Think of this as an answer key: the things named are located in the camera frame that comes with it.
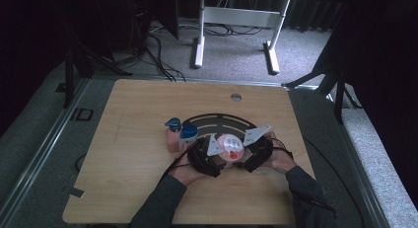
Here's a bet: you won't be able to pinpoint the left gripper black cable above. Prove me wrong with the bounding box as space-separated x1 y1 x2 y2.
157 138 201 190

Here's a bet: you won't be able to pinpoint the long black floor cable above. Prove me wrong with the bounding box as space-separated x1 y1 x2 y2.
303 136 367 228

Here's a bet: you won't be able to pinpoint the dark computer tower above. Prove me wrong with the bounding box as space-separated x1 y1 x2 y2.
130 0 153 52

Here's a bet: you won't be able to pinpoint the white desk frame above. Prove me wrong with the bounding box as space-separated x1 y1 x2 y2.
192 0 292 75

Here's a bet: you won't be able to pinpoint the dark tray with dashed lines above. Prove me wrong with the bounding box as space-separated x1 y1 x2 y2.
181 113 259 141

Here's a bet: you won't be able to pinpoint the bundle of black floor cables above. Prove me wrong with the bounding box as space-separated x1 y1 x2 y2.
143 33 187 83

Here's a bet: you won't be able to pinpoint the short black floor cable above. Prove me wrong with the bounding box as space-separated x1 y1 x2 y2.
74 151 89 173

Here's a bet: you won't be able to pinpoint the white bottle with blue cap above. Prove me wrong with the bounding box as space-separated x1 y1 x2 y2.
177 123 199 152

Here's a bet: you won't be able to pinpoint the cables under white desk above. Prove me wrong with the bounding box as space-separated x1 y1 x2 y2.
202 23 264 38

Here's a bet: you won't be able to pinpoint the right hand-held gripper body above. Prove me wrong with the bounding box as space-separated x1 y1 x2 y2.
243 124 274 174

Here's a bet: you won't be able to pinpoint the pink bottle with teal cap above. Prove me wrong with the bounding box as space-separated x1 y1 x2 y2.
164 116 182 154

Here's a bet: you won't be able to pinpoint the pink yogurt cup white lid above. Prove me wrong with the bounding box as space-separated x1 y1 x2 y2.
216 132 246 162

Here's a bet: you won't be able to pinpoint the black tripod stand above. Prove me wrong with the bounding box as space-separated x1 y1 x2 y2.
63 39 133 110

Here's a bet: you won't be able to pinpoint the black tape rectangle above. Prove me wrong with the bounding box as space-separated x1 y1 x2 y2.
69 107 95 122

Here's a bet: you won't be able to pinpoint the grey tape strip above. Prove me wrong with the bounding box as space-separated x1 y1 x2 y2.
61 186 86 199

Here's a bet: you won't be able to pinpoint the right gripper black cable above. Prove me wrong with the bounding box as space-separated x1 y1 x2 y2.
270 137 296 161

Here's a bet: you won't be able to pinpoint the person's left hand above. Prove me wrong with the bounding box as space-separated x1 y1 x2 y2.
171 154 209 187

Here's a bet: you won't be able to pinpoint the person's right hand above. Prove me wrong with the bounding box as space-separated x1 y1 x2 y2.
262 131 297 174

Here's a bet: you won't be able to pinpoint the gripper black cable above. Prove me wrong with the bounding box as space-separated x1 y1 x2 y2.
270 137 296 161
157 138 201 190

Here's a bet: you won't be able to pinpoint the black metal stand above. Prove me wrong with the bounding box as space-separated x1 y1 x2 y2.
281 65 363 124

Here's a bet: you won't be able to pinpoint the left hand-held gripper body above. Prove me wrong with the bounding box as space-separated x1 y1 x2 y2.
186 133 226 179

